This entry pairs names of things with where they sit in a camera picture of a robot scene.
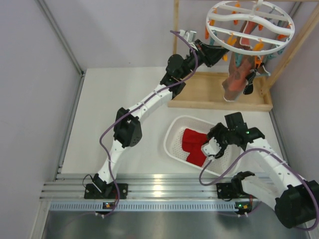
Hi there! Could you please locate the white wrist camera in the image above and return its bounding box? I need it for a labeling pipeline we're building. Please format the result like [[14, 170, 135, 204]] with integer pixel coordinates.
[[179, 29, 196, 43], [201, 137, 221, 157]]

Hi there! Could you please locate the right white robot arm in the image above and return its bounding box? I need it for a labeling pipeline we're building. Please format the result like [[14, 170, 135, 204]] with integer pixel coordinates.
[[201, 112, 319, 231]]

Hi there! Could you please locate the black striped sock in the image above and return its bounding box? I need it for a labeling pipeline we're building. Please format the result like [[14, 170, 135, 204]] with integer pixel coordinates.
[[243, 69, 257, 95]]

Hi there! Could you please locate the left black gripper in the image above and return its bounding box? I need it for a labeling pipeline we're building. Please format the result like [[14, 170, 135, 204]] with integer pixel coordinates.
[[178, 39, 229, 79]]

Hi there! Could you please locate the white perforated plastic basket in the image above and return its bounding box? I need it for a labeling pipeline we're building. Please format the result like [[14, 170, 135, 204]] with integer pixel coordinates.
[[163, 115, 242, 176]]

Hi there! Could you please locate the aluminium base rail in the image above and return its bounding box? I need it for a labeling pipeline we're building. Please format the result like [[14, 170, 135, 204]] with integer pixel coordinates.
[[40, 174, 261, 213]]

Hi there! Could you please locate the orange patterned sock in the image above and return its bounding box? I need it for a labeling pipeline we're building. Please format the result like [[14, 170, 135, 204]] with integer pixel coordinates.
[[221, 21, 271, 103]]

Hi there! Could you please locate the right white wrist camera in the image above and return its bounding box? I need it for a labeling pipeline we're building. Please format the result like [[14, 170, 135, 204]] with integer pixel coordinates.
[[201, 137, 221, 157]]

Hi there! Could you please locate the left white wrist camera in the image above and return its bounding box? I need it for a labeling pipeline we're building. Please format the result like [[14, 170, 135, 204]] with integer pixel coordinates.
[[179, 29, 196, 43]]

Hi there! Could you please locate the wooden hanger stand frame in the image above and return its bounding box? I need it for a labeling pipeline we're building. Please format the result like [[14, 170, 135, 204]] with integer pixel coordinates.
[[167, 5, 319, 112]]

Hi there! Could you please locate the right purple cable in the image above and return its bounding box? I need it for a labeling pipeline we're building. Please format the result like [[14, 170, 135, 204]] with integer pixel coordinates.
[[198, 148, 317, 231]]

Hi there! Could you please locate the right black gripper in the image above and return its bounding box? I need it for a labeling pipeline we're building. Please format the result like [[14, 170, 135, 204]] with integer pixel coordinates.
[[206, 123, 235, 154]]

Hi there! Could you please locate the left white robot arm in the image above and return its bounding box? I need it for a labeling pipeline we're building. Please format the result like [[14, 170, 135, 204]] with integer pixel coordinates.
[[84, 40, 228, 200]]

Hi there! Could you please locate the white round clip hanger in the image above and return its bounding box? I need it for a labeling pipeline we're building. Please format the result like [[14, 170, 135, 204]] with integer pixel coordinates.
[[205, 0, 295, 56]]

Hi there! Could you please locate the red sock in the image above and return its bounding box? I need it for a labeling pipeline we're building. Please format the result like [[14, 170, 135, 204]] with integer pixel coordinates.
[[181, 128, 207, 167]]

